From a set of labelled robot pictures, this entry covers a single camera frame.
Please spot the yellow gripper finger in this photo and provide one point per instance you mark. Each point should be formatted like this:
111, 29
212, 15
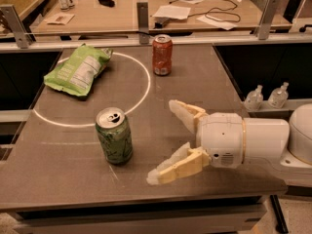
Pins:
188, 114
186, 161

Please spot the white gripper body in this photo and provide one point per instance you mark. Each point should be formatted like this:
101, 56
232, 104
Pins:
221, 139

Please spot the green soda can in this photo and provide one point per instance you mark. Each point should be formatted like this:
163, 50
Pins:
114, 134

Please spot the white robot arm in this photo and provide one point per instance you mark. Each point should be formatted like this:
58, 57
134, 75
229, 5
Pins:
282, 148

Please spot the red coke can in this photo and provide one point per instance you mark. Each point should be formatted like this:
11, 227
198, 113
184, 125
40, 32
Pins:
162, 48

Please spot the clear sanitizer bottle left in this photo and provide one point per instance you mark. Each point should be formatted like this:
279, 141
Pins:
254, 99

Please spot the clear sanitizer bottle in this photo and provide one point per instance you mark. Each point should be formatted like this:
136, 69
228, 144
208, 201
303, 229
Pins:
254, 99
279, 96

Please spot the clear sanitizer bottle right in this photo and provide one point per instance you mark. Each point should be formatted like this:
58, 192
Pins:
279, 96

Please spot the white paper sheet right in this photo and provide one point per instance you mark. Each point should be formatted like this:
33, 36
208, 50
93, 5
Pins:
217, 22

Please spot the white paper sheet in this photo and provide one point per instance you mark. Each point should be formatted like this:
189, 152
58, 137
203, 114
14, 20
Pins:
172, 12
217, 22

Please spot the white paper sheet centre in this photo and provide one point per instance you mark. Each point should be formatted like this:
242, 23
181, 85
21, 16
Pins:
172, 12

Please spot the green chip bag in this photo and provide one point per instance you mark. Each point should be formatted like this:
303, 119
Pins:
76, 75

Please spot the black computer mouse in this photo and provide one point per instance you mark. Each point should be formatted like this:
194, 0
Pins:
107, 3

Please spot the small paper card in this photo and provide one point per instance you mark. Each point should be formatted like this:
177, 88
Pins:
60, 19

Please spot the middle metal bracket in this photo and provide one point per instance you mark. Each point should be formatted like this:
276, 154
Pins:
142, 21

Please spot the metal bracket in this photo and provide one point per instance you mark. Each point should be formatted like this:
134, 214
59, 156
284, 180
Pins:
263, 29
22, 38
142, 21

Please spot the right metal bracket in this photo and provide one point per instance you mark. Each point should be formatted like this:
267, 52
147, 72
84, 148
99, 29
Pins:
263, 29

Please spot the left metal bracket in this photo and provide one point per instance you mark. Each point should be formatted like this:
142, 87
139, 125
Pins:
22, 38

